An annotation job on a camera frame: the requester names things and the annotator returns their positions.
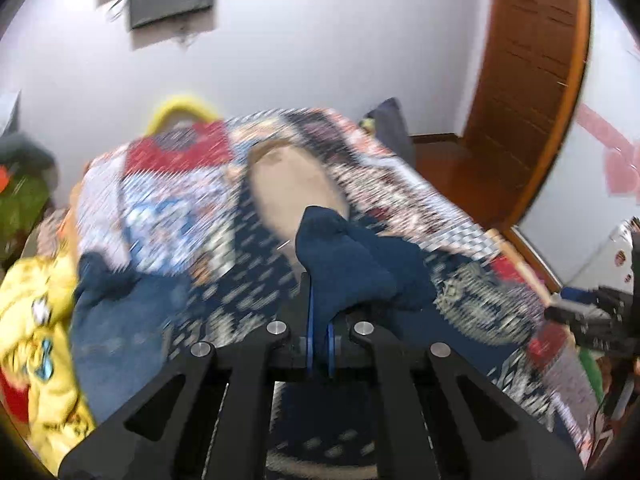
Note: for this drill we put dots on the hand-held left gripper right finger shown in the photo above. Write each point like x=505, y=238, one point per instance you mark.
x=331, y=355

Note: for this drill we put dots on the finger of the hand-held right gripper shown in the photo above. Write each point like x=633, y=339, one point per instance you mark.
x=575, y=322
x=580, y=292

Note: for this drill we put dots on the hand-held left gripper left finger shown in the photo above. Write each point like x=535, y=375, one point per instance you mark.
x=310, y=340

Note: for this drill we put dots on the navy patterned garment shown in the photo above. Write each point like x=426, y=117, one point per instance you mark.
x=350, y=265

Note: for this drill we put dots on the white carton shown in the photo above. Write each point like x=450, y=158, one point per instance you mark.
x=607, y=255

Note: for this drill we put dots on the patchwork printed bedspread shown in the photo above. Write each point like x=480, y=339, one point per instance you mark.
x=425, y=195

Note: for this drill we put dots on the small yellow item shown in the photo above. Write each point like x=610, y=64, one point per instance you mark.
x=368, y=123

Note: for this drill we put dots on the dark grey pillow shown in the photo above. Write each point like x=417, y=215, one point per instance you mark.
x=392, y=127

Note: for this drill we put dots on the brown wooden door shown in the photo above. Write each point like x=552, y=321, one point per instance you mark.
x=530, y=70

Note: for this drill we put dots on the yellow curved object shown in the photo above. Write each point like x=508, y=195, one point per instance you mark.
x=177, y=105

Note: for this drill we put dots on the yellow cartoon blanket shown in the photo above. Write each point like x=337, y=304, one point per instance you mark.
x=35, y=320

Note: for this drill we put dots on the green cloth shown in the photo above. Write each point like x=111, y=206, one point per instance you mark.
x=25, y=205

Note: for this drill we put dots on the grey rounded object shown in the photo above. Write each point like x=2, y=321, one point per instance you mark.
x=25, y=150

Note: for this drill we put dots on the orange object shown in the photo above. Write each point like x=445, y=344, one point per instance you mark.
x=3, y=179

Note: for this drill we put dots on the pink wall decoration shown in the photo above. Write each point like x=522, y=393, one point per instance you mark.
x=617, y=155

